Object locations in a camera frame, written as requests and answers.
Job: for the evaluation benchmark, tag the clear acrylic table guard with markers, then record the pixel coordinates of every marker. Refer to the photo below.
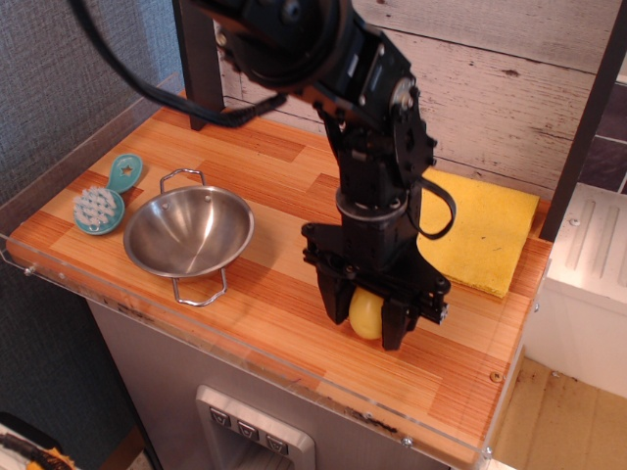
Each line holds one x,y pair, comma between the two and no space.
267,341

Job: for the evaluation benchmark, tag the dark left frame post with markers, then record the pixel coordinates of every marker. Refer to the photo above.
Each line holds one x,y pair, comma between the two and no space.
198,55

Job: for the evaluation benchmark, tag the silver cabinet control panel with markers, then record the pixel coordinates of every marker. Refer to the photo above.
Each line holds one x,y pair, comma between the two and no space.
242,437

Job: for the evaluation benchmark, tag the white side cabinet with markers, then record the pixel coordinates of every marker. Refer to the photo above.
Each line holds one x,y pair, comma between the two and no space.
577,325

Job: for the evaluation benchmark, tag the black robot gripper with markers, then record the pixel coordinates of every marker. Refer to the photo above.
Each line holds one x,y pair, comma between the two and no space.
375,248

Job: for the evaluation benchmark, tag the yellow potato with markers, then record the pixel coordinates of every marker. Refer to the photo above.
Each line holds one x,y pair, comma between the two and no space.
365,314

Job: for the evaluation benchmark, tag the yellow folded cloth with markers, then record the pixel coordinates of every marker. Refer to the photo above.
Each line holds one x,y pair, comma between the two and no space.
484,245

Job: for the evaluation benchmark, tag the stainless steel two-handled pot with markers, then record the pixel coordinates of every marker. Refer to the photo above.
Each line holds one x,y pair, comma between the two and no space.
190,230

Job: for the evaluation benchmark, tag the dark right frame post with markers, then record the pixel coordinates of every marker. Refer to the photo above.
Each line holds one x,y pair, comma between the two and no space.
608,71

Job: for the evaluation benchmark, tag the dark frame post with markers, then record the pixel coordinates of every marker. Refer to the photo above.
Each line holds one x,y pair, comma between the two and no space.
198,55
608,71

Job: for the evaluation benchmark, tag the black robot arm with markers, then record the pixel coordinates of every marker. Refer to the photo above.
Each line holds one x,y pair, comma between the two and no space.
363,90

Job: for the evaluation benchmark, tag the teal dish brush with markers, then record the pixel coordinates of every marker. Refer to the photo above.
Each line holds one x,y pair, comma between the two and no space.
100,210

